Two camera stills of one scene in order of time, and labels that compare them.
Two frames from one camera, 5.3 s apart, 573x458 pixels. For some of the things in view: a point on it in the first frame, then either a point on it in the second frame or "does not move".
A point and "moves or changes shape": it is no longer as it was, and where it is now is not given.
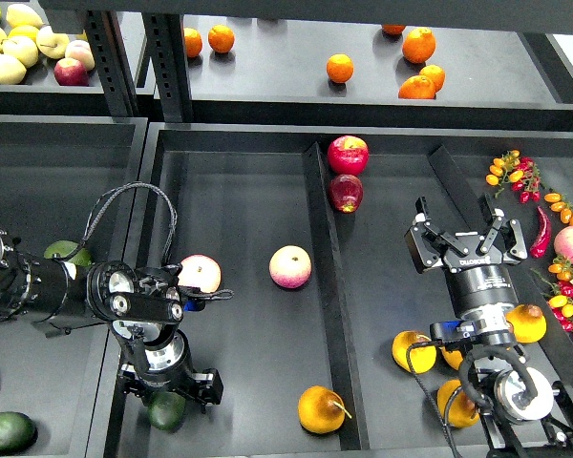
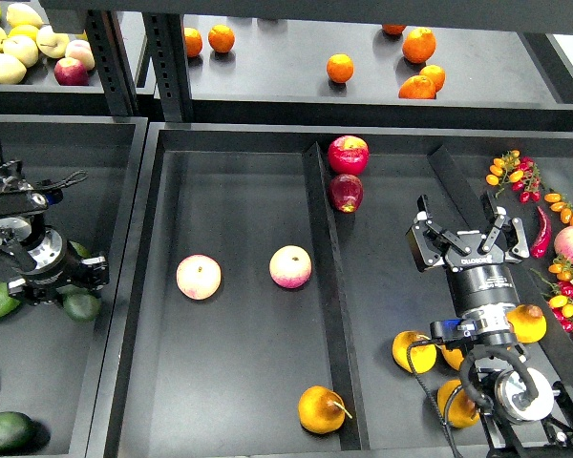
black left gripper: [167, 365] → [56, 272]
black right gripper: [481, 286] does not move
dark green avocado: [166, 409] moves or changes shape
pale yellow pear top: [17, 14] does not move
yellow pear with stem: [321, 410] does not move
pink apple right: [289, 266] does not move
